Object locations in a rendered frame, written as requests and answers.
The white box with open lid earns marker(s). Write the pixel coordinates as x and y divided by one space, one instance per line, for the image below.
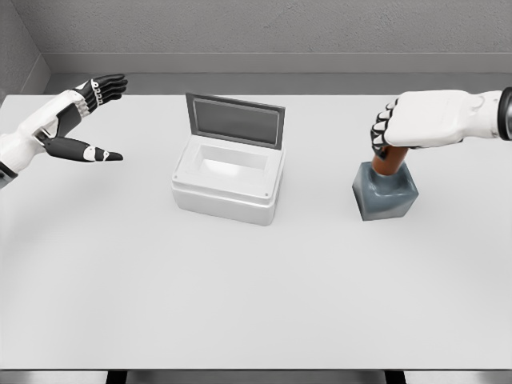
232 168

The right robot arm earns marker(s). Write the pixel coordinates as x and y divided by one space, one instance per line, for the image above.
496 114

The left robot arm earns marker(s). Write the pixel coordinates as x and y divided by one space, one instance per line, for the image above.
12 154

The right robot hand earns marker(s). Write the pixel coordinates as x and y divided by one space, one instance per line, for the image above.
424 118

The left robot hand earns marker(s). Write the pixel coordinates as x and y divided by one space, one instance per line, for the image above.
60 116

